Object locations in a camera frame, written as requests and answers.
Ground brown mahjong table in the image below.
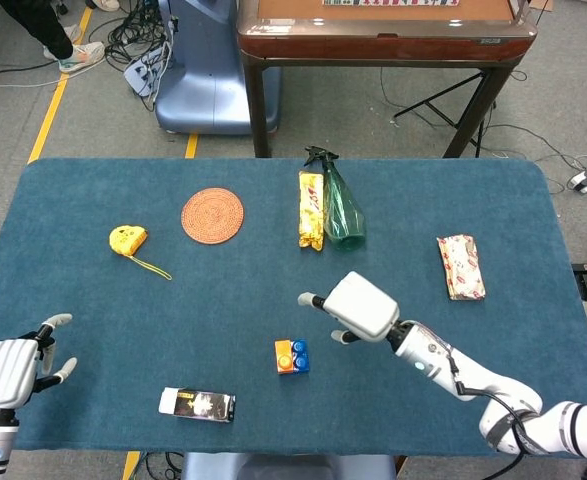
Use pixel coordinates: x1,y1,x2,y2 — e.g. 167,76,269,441
236,0,539,159

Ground blue toy block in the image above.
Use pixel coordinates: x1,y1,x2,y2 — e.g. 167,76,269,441
290,338,311,374

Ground person leg black trousers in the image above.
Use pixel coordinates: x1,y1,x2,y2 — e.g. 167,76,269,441
0,0,74,61

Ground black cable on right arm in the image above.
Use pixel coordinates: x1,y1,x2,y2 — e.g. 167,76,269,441
447,344,539,451

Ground green plastic spray bottle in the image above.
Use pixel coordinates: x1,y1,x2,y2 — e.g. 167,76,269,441
303,145,367,252

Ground red white snack packet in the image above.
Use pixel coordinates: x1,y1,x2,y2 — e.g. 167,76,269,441
436,234,487,302

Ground orange toy block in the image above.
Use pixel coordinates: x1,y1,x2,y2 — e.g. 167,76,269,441
274,339,295,375

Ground blue grey machine base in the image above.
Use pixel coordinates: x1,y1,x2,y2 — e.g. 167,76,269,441
154,0,282,135

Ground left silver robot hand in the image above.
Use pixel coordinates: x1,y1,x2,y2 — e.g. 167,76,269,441
0,313,78,412

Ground yellow tape measure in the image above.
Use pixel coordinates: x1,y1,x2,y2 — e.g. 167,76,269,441
108,225,173,282

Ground black tripod stand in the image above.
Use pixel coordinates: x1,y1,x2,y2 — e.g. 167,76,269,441
392,69,499,151

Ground blue felt table cover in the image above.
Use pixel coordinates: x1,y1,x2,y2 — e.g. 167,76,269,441
0,158,587,457

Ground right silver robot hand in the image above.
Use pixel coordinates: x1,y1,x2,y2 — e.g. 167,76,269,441
297,271,401,346

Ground black white carton box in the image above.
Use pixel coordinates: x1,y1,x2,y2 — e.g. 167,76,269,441
158,386,237,424

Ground white power strip with plugs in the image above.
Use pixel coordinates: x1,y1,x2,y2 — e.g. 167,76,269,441
123,42,172,99

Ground white sneaker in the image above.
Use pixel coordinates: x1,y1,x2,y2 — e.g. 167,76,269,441
43,41,106,74

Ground round woven orange coaster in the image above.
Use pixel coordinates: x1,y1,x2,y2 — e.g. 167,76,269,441
180,187,245,246

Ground gold foil snack package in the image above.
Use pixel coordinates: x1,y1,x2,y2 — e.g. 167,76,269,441
298,170,326,252

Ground black cable bundle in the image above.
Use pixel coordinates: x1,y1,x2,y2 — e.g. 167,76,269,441
103,0,174,69

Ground row of mahjong tiles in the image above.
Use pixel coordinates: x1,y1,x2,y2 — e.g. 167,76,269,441
321,0,461,8

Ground blue grey robot torso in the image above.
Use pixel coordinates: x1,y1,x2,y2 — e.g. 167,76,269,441
180,452,398,480

